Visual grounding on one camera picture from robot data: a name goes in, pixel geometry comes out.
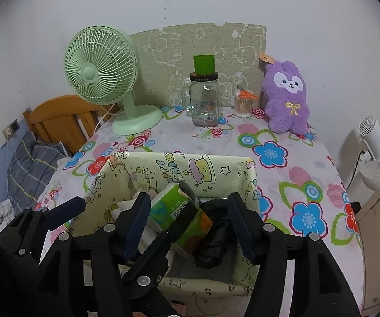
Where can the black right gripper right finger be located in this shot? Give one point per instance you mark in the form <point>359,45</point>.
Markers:
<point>319,286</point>

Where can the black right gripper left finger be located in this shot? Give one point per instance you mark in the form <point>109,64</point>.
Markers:
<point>85,271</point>

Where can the floral tablecloth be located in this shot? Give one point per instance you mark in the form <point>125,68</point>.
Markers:
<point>301,190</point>

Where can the glass mason jar mug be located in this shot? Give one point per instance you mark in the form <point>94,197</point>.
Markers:
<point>201,99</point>

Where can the cartoon fabric storage basket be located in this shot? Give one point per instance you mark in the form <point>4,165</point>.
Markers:
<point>225,289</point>

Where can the grey plaid pillow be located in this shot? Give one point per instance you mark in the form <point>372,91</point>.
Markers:
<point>32,166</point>

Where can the green plastic cup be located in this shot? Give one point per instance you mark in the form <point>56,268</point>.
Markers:
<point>204,64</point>

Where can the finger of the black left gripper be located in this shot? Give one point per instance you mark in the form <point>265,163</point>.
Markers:
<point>24,237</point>
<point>148,271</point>

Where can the cotton swab container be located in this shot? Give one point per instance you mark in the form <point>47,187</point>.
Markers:
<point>243,102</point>

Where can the green desk fan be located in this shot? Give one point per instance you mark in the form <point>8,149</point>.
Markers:
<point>102,65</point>

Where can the blue bed sheet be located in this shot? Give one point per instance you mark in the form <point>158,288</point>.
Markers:
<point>6,154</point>

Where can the purple plush bunny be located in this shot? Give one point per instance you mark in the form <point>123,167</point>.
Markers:
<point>286,96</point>

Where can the wall socket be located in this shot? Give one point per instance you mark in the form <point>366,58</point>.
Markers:
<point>11,129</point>

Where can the green tissue pack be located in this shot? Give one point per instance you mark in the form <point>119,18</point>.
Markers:
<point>176,217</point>

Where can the black plastic bag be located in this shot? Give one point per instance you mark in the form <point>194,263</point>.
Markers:
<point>219,245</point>

